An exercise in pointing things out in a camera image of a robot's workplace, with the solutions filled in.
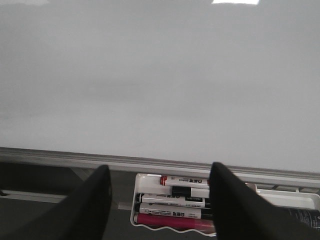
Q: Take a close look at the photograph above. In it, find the white whiteboard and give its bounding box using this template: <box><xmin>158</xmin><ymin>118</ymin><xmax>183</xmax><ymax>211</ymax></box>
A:
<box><xmin>0</xmin><ymin>0</ymin><xmax>320</xmax><ymax>187</ymax></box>

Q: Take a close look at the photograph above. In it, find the red capped white marker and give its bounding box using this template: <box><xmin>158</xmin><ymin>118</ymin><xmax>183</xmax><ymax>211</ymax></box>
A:
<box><xmin>159</xmin><ymin>175</ymin><xmax>210</xmax><ymax>189</ymax></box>

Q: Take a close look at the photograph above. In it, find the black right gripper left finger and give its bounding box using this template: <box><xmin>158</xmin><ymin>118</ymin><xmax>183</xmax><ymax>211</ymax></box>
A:
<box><xmin>1</xmin><ymin>165</ymin><xmax>112</xmax><ymax>240</ymax></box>

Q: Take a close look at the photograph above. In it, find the pink marker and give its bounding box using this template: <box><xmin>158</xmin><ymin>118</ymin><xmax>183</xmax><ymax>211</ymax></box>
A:
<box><xmin>133</xmin><ymin>213</ymin><xmax>215</xmax><ymax>233</ymax></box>

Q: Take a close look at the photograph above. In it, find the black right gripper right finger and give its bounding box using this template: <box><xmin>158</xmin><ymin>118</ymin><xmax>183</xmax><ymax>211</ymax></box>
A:
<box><xmin>209</xmin><ymin>162</ymin><xmax>320</xmax><ymax>240</ymax></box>

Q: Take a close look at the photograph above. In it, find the black capped white marker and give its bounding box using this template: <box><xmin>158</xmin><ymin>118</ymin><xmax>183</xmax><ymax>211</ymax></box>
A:
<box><xmin>134</xmin><ymin>203</ymin><xmax>213</xmax><ymax>220</ymax></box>

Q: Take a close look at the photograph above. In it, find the white marker black cap upper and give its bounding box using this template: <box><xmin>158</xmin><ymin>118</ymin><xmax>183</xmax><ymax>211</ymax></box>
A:
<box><xmin>171</xmin><ymin>186</ymin><xmax>211</xmax><ymax>198</ymax></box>

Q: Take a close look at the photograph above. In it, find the white marker black label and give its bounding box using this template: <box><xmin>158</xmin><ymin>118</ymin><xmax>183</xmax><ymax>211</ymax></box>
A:
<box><xmin>135</xmin><ymin>193</ymin><xmax>211</xmax><ymax>209</ymax></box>

